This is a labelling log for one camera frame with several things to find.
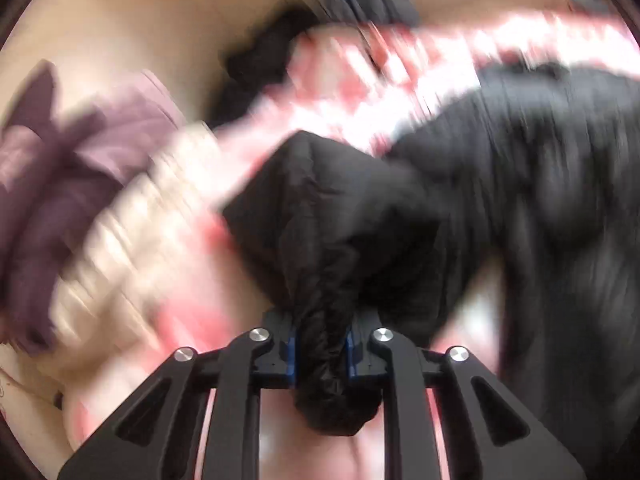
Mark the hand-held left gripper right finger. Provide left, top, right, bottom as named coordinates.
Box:
left=345, top=309, right=587, bottom=480

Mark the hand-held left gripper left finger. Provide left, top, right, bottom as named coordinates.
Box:
left=56, top=309, right=299, bottom=480

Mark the black puffer jacket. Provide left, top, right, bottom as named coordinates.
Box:
left=220, top=62, right=640, bottom=437

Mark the cream knitted garment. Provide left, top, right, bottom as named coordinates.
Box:
left=50, top=120, right=238, bottom=366

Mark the red white checkered plastic sheet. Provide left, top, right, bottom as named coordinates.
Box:
left=65, top=7, right=637, bottom=480

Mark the purple cloth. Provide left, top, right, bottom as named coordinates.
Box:
left=0, top=59, right=201, bottom=356

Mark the dark cloth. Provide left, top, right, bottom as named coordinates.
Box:
left=205, top=10, right=323, bottom=128

